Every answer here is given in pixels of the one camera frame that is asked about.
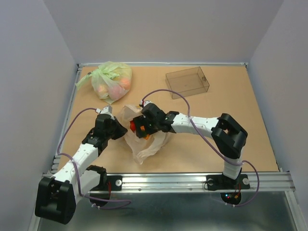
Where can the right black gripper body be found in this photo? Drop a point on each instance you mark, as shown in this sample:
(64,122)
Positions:
(153,125)

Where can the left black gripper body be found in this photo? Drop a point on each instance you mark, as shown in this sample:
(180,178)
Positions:
(107,134)

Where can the orange persimmon with green calyx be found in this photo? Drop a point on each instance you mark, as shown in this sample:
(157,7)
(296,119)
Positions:
(144,133)

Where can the orange translucent plastic bag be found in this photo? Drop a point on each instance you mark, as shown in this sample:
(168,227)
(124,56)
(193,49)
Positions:
(140,148)

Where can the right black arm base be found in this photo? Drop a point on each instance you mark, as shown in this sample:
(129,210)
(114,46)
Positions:
(231,189)

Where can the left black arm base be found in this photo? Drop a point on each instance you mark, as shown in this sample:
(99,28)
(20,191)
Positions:
(112,183)

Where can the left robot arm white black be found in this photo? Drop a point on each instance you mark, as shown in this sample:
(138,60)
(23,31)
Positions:
(59,195)

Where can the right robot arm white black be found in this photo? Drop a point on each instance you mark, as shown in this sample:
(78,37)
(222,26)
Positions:
(228,135)

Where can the green plastic bag with fruit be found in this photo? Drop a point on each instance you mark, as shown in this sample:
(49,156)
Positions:
(110,81)

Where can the clear plastic box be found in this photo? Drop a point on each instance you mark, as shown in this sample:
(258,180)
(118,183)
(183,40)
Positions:
(187,82)

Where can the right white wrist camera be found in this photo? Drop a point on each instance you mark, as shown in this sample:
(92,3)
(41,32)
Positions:
(143,103)

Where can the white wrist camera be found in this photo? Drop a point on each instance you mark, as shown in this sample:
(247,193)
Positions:
(143,103)
(106,110)

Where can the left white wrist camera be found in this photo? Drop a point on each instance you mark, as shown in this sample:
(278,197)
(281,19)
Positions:
(106,110)

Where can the aluminium front rail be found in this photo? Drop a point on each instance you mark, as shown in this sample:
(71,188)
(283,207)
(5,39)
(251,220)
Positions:
(193,182)

